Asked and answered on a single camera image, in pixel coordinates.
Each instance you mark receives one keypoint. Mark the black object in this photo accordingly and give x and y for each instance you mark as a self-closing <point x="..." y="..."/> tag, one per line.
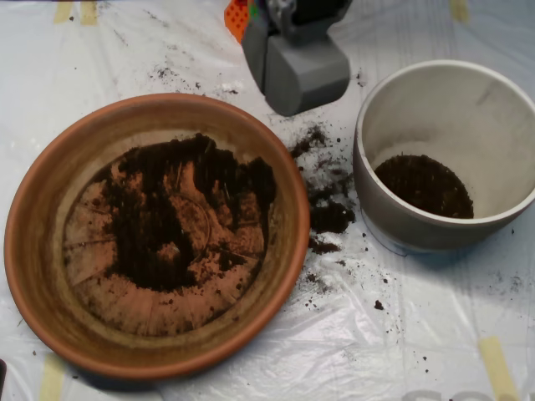
<point x="2" y="380"/>

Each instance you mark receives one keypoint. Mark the small dark brown crumb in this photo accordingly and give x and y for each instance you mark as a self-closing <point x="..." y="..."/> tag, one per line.
<point x="378" y="305"/>

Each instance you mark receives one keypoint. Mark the large dark soil pile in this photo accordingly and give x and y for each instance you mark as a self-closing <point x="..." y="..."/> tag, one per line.
<point x="142" y="250"/>

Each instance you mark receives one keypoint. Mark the beige masking tape strip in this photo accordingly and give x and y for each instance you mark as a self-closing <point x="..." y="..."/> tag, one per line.
<point x="497" y="367"/>
<point x="89" y="13"/>
<point x="62" y="12"/>
<point x="459" y="10"/>
<point x="52" y="380"/>

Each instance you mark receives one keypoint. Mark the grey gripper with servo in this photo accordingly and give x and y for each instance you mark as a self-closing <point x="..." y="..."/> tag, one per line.
<point x="307" y="81"/>

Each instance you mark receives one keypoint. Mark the clear plastic sheet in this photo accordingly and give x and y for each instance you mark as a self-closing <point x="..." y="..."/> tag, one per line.
<point x="376" y="355"/>

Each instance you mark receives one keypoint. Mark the scattered spilled dark soil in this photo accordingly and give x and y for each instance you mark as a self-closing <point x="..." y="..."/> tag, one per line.
<point x="330" y="219"/>

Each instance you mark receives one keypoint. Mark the small dark soil pile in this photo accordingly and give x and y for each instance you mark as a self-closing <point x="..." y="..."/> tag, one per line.
<point x="426" y="188"/>

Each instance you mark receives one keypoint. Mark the white ceramic pot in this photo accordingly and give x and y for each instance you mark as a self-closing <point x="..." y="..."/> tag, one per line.
<point x="439" y="108"/>

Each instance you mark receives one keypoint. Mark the terracotta clay dish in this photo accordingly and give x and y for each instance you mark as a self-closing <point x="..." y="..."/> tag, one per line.
<point x="42" y="250"/>

